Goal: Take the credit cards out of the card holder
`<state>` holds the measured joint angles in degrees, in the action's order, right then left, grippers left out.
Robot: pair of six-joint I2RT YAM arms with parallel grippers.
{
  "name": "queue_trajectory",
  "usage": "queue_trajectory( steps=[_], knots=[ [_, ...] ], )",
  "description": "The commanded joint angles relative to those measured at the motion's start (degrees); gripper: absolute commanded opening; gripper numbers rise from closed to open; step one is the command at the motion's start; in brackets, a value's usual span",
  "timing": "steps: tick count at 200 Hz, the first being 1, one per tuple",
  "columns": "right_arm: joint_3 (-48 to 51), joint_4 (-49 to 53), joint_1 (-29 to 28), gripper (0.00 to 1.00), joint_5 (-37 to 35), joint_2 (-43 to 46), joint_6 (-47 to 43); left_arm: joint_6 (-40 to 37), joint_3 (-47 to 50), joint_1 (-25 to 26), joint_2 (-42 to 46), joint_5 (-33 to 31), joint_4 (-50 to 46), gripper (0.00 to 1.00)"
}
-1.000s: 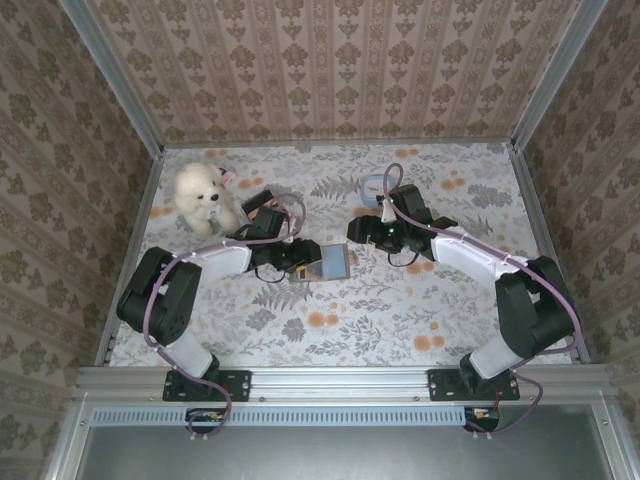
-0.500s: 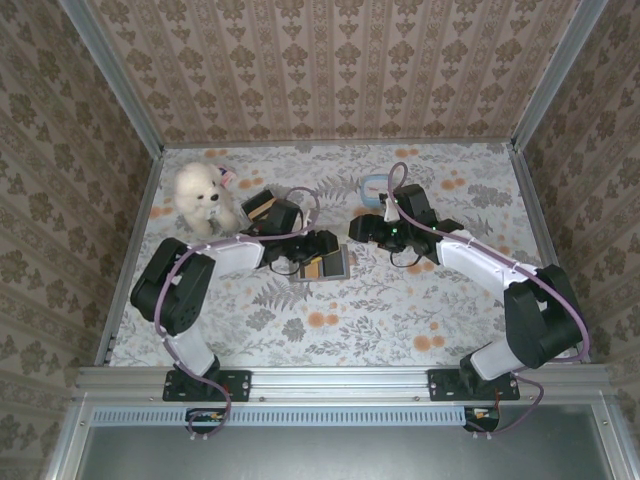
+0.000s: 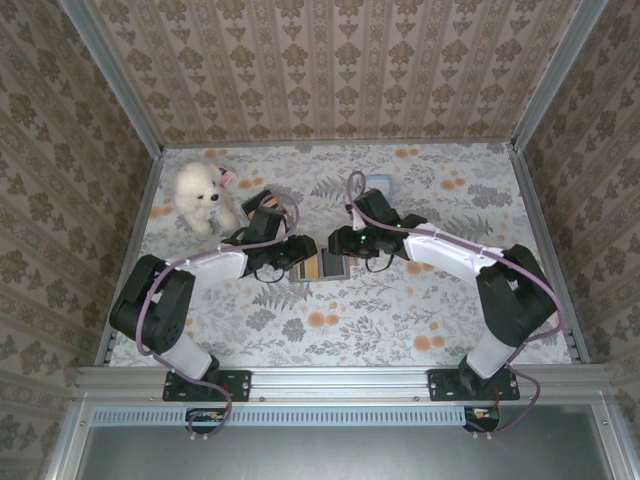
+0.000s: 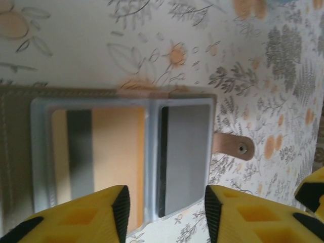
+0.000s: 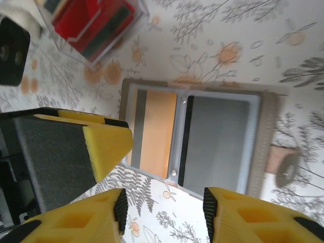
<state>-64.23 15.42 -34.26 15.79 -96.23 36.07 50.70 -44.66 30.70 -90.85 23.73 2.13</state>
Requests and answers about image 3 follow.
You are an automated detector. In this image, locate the aluminium front beam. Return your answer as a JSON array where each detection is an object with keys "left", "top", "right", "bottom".
[{"left": 74, "top": 364, "right": 617, "bottom": 404}]

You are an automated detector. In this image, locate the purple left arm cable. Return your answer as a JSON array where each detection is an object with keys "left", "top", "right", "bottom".
[{"left": 135, "top": 188, "right": 301, "bottom": 444}]

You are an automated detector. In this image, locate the black wired connector box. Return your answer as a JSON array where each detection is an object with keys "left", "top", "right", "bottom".
[
  {"left": 185, "top": 407, "right": 227, "bottom": 435},
  {"left": 463, "top": 405, "right": 502, "bottom": 434}
]

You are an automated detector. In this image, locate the aluminium left corner post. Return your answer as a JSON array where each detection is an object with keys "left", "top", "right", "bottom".
[{"left": 63, "top": 0, "right": 167, "bottom": 157}]

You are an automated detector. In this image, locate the grey slotted cable duct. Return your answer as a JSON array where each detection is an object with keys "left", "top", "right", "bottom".
[{"left": 92, "top": 405, "right": 469, "bottom": 427}]

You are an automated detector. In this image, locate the grey metal cabinet top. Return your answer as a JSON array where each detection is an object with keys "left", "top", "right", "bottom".
[{"left": 47, "top": 399, "right": 640, "bottom": 480}]

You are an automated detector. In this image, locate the aluminium corner post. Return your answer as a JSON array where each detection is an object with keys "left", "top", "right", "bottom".
[
  {"left": 63, "top": 0, "right": 167, "bottom": 157},
  {"left": 508, "top": 0, "right": 587, "bottom": 151}
]

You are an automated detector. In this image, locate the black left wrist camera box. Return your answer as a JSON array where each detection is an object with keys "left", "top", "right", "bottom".
[{"left": 248, "top": 206, "right": 282, "bottom": 242}]

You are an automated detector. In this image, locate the white plush bear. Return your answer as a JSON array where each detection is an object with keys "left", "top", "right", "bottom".
[{"left": 173, "top": 162, "right": 240, "bottom": 235}]

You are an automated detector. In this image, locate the aluminium right corner post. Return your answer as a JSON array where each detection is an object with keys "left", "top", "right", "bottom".
[{"left": 508, "top": 0, "right": 587, "bottom": 151}]

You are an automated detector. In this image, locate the aluminium left side rail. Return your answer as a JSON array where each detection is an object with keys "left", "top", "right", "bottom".
[{"left": 93, "top": 147, "right": 169, "bottom": 370}]

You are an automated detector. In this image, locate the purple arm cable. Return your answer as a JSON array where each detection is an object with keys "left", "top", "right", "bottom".
[
  {"left": 135, "top": 188, "right": 301, "bottom": 444},
  {"left": 345, "top": 170, "right": 564, "bottom": 441}
]

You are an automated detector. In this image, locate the aluminium right side rail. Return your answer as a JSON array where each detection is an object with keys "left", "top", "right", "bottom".
[{"left": 507, "top": 142, "right": 592, "bottom": 365}]

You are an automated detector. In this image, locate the aluminium rail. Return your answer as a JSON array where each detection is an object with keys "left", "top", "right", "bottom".
[
  {"left": 507, "top": 142, "right": 592, "bottom": 365},
  {"left": 93, "top": 147, "right": 169, "bottom": 370}
]

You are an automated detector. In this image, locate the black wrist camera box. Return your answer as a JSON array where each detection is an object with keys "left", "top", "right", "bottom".
[
  {"left": 352, "top": 188, "right": 400, "bottom": 229},
  {"left": 248, "top": 206, "right": 282, "bottom": 242}
]

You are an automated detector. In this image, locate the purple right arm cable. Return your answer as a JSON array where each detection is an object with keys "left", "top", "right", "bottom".
[{"left": 345, "top": 170, "right": 564, "bottom": 441}]

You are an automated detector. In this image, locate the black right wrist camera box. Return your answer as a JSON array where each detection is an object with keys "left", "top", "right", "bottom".
[{"left": 352, "top": 188, "right": 400, "bottom": 229}]

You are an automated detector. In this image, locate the brown striped card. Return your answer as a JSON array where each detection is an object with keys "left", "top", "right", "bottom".
[{"left": 294, "top": 252, "right": 321, "bottom": 280}]

